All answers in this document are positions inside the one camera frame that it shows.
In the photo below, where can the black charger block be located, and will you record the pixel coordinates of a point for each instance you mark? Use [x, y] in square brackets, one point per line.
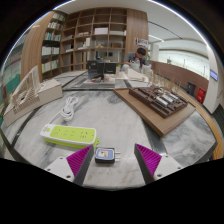
[103, 155]

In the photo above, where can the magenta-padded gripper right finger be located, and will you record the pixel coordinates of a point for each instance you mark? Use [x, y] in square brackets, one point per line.
[150, 159]

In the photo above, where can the glass-front bookcase with books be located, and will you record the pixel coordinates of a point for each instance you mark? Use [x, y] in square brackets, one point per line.
[11, 73]

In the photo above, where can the red bin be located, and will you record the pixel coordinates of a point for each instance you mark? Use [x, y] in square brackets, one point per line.
[201, 95]

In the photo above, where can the small white building model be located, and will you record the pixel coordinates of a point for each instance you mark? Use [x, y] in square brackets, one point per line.
[135, 76]

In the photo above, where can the person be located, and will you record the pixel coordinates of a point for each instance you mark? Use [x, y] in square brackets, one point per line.
[135, 58]

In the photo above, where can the white architectural building model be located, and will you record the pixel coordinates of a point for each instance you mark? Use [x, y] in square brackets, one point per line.
[50, 91]

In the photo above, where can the wall-mounted screen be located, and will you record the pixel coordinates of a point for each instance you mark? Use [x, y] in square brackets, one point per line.
[214, 75]

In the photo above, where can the green and white power strip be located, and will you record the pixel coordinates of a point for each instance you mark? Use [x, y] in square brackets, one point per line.
[70, 135]

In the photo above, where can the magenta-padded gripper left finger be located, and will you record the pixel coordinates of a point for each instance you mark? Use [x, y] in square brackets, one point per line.
[78, 160]

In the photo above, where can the wall poster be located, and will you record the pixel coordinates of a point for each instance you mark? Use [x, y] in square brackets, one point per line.
[141, 42]

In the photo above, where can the dark bin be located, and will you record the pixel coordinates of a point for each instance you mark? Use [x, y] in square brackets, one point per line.
[191, 89]

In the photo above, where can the curved slatted wooden bench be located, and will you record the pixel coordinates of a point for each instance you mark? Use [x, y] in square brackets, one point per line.
[216, 133]

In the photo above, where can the brown building model on board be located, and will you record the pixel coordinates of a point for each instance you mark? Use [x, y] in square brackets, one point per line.
[156, 116]

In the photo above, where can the wooden shelf unit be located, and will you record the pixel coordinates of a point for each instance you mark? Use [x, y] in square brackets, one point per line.
[31, 50]

